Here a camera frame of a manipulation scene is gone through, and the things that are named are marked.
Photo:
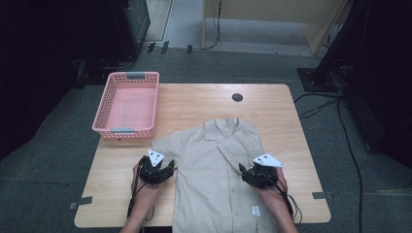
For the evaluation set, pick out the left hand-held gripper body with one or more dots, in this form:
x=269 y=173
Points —
x=150 y=171

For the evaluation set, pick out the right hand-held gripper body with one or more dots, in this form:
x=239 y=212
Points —
x=265 y=176

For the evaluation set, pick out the beige short-sleeved shirt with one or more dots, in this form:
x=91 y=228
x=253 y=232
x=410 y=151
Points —
x=207 y=181

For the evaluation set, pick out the person's right hand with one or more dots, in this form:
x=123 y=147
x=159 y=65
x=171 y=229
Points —
x=275 y=199

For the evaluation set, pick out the person's left hand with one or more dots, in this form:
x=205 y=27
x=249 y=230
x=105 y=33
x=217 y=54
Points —
x=144 y=197

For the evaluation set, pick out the grey floor tape strip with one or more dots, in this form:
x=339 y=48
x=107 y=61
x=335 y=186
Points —
x=320 y=195
x=81 y=202

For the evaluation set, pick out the pink plastic basket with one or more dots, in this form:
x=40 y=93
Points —
x=132 y=106

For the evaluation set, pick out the black round table grommet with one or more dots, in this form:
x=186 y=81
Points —
x=237 y=97

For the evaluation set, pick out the small dark floor block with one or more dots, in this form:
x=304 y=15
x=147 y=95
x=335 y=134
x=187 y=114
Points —
x=189 y=49

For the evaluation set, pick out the black cabinet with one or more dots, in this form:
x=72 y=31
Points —
x=132 y=22

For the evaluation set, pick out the black stand base plate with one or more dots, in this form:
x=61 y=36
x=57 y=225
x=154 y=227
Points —
x=315 y=81

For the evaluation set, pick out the black stand post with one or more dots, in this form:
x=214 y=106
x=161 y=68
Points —
x=336 y=39

